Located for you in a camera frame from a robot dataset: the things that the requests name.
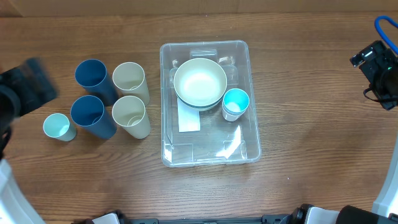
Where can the beige tall cup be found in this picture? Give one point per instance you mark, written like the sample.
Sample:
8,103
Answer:
130,79
130,113

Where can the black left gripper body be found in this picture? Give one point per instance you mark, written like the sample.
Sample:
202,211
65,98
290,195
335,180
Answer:
23,91

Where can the dark blue tall cup front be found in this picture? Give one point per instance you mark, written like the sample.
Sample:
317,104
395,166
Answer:
90,113

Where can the clear plastic storage bin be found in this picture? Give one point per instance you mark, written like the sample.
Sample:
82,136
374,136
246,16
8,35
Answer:
218,141

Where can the beige tall cup front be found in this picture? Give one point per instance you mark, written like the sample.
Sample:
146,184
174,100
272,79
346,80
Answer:
130,113

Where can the mint green small cup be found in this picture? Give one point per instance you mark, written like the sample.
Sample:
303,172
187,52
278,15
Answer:
58,126

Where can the cream bowl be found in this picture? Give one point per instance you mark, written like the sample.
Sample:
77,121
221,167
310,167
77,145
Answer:
200,81

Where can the pink small cup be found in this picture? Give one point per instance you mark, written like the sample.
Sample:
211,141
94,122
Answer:
230,117

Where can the black rail at table edge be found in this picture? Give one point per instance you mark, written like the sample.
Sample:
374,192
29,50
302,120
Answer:
306,213

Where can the beige tall cup rear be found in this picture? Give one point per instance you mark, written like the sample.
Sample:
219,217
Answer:
130,79

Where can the grey small cup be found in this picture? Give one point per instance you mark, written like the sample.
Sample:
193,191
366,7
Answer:
225,108

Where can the dark blue tall cup rear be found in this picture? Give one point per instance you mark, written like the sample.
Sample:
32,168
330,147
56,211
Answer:
93,76

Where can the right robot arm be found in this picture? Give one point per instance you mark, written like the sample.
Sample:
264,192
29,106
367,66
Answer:
384,208

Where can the blue bowl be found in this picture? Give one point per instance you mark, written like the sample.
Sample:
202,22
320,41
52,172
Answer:
216,102

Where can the white bowl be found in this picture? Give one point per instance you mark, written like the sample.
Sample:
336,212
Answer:
202,108

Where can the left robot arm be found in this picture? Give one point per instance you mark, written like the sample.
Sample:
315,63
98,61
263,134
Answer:
15,208

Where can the dark blue tall cup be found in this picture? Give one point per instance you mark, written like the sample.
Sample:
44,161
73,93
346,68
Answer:
90,113
93,76

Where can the white label in bin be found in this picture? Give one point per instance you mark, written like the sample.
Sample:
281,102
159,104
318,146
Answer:
188,118

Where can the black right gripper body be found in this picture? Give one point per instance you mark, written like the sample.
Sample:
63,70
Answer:
380,72

